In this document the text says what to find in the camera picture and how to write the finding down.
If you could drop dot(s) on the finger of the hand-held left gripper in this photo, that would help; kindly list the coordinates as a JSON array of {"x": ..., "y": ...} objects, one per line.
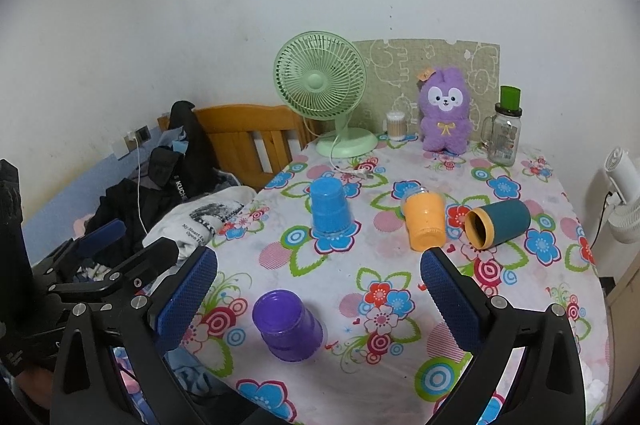
[
  {"x": 150, "y": 257},
  {"x": 102, "y": 235}
]

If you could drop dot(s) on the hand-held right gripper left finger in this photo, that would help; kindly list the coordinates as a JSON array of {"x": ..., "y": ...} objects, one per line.
[{"x": 184, "y": 302}]

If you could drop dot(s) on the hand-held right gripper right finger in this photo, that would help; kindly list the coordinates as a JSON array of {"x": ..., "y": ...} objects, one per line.
[{"x": 446, "y": 300}]

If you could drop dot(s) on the orange cup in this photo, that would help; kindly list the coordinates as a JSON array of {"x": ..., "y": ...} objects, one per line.
[{"x": 425, "y": 222}]

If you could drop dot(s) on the teal cup yellow rim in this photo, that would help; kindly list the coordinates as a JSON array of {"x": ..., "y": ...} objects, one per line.
[{"x": 505, "y": 217}]

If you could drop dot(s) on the purple cup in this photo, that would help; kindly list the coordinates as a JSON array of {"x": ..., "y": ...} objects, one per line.
[{"x": 285, "y": 325}]

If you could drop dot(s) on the blue cup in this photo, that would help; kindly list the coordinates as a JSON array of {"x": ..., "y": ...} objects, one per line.
[{"x": 327, "y": 205}]

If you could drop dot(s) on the white printed shirt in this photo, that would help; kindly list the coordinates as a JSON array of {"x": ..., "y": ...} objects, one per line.
[{"x": 210, "y": 215}]

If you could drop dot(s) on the black jacket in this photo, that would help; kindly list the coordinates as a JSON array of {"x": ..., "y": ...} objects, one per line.
[{"x": 165, "y": 185}]

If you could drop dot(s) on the floral tablecloth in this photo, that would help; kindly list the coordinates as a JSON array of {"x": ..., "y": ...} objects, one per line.
[{"x": 380, "y": 265}]

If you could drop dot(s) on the blue crumpled cloth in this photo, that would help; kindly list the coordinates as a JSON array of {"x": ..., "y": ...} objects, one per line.
[{"x": 192, "y": 377}]

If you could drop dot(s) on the white charger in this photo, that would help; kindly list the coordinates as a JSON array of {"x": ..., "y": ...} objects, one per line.
[{"x": 131, "y": 140}]

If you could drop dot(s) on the light blue cloth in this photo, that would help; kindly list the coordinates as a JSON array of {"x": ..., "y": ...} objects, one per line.
[{"x": 176, "y": 140}]

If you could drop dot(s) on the wooden headboard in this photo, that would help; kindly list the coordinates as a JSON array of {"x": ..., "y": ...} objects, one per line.
[{"x": 240, "y": 130}]

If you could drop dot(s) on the glass mug green lid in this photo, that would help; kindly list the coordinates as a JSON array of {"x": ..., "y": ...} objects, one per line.
[{"x": 502, "y": 140}]

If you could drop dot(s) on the cotton swab jar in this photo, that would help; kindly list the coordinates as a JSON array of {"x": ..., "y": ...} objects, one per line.
[{"x": 396, "y": 127}]

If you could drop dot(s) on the beige cabinet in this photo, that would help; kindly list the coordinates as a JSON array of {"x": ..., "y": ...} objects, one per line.
[{"x": 625, "y": 330}]

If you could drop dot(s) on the purple plush toy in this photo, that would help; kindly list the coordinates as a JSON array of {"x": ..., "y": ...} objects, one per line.
[{"x": 445, "y": 115}]

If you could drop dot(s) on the white clip fan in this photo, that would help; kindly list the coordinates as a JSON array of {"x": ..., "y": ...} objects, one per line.
[{"x": 622, "y": 185}]

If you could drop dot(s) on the elephant print board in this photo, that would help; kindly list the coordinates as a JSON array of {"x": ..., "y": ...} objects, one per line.
[{"x": 400, "y": 70}]

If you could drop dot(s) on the green desk fan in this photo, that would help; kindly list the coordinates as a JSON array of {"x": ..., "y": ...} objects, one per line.
[{"x": 315, "y": 80}]

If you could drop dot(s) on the wall outlet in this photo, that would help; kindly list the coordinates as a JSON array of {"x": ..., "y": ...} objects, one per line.
[{"x": 143, "y": 134}]

